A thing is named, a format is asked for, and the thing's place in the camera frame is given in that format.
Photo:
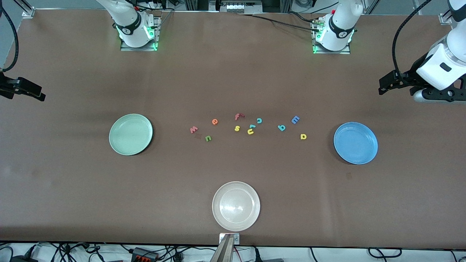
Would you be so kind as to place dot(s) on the blue letter m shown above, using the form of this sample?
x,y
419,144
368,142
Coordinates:
x,y
295,119

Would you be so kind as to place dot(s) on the teal letter a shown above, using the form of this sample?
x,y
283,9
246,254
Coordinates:
x,y
284,127

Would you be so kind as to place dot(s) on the red letter m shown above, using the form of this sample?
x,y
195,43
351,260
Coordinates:
x,y
193,129

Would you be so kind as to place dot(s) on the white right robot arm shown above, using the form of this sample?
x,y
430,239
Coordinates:
x,y
127,22

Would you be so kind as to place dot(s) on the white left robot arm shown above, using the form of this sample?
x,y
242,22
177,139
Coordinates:
x,y
342,22

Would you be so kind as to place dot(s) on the blue plate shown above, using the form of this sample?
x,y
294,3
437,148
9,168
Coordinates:
x,y
355,143

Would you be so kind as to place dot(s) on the green plate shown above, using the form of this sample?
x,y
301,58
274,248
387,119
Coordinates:
x,y
131,134

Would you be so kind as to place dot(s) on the red letter f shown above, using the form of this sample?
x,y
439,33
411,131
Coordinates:
x,y
237,117

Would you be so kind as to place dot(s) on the white power strip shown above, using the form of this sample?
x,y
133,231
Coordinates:
x,y
240,7

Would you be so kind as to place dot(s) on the beige plate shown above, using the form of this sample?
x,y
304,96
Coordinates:
x,y
236,206

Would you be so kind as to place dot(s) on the black orange power strip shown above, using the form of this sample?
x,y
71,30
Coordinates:
x,y
143,254

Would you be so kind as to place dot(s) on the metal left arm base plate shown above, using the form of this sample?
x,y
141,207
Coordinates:
x,y
345,52

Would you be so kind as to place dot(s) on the aluminium corner bracket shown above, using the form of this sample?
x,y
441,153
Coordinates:
x,y
27,12
445,18

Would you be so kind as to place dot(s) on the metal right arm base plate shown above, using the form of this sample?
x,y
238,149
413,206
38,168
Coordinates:
x,y
127,48

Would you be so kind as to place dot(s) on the silver mounting bracket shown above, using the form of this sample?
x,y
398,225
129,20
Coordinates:
x,y
236,239

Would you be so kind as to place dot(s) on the aluminium camera post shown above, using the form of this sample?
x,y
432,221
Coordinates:
x,y
224,253

